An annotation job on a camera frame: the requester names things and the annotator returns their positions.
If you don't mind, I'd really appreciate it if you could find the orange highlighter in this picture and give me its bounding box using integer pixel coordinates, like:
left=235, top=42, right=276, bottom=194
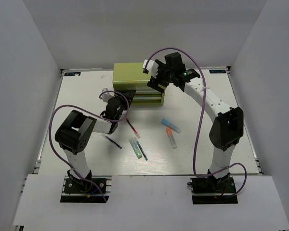
left=166, top=127, right=177, bottom=149

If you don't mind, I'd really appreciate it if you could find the green highlighter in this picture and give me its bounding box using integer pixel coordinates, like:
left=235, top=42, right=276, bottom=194
left=129, top=138, right=142, bottom=159

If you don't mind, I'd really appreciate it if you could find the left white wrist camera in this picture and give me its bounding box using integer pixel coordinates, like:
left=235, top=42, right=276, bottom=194
left=99, top=88, right=115, bottom=103

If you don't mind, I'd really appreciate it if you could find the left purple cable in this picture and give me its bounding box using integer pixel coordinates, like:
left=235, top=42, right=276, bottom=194
left=49, top=92, right=131, bottom=202

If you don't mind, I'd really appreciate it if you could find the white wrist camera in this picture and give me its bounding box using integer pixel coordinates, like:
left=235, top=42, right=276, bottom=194
left=99, top=88, right=115, bottom=103
left=143, top=59, right=158, bottom=78

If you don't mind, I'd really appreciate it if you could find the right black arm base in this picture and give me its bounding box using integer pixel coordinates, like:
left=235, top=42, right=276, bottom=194
left=187, top=177, right=238, bottom=205

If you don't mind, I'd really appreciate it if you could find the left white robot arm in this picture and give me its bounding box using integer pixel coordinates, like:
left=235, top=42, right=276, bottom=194
left=54, top=89, right=136, bottom=192

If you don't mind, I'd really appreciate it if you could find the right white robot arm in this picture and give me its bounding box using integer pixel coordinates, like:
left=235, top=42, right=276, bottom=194
left=143, top=52, right=244, bottom=192

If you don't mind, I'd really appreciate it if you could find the right blue corner label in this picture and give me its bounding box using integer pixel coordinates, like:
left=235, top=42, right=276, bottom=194
left=209, top=69, right=226, bottom=74

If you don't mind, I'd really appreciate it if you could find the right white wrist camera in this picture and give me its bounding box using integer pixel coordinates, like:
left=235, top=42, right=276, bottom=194
left=143, top=59, right=158, bottom=78

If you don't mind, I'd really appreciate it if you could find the blue corner label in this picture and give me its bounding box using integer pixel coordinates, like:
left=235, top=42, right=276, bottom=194
left=64, top=72, right=81, bottom=77
left=209, top=69, right=226, bottom=74

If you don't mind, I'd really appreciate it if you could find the green metal tool chest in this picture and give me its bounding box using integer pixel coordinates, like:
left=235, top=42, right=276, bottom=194
left=112, top=63, right=165, bottom=105

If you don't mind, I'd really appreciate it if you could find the green gel pen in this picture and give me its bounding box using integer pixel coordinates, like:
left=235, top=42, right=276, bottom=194
left=133, top=137, right=148, bottom=161

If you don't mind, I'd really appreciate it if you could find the left blue corner label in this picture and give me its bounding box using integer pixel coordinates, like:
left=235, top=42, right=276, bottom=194
left=64, top=72, right=81, bottom=77

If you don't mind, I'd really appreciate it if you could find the purple gel pen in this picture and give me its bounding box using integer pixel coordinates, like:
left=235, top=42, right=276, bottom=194
left=105, top=135, right=122, bottom=149

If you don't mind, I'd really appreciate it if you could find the blue highlighter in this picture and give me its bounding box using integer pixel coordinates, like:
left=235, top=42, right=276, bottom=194
left=161, top=119, right=181, bottom=133

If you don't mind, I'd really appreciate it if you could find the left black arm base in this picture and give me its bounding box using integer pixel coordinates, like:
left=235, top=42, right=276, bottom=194
left=60, top=176, right=112, bottom=204

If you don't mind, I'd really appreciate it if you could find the red gel pen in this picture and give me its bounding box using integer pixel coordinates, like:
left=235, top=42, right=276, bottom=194
left=125, top=118, right=141, bottom=139

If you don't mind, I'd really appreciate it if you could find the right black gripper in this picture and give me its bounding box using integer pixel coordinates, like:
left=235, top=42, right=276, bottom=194
left=148, top=60, right=175, bottom=93

